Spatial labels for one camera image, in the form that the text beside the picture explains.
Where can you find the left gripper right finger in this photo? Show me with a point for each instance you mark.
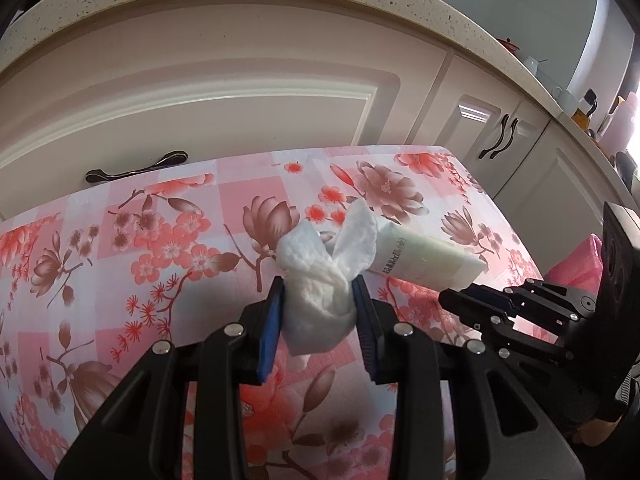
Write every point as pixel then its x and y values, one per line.
pixel 500 432

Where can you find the black cabinet handle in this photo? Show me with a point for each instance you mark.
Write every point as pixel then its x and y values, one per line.
pixel 506 138
pixel 495 138

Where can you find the person's right hand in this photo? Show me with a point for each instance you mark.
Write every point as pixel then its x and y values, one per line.
pixel 595 432

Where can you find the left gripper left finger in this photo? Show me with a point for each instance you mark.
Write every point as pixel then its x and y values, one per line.
pixel 137 432

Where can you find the white tissue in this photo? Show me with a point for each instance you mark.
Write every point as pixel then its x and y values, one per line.
pixel 319 309

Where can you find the yellow oil bottle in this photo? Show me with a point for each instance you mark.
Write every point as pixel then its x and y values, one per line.
pixel 587 105

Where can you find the red teapot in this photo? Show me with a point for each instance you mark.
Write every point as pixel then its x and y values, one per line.
pixel 509 45

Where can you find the white jar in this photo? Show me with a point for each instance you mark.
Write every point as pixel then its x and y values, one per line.
pixel 532 64

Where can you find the pink floral tablecloth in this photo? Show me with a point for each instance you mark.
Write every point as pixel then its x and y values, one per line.
pixel 90 281

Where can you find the black cabinet handle right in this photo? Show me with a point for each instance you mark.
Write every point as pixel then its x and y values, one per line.
pixel 506 138

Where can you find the white mug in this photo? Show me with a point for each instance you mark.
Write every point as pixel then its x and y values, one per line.
pixel 566 100

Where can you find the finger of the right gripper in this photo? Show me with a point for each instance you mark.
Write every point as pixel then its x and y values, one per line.
pixel 497 329
pixel 537 301

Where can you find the pink lined trash bin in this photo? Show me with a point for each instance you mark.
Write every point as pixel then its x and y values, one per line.
pixel 581 269

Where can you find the black cabinet handle left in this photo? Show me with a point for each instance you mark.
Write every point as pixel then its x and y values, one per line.
pixel 495 138

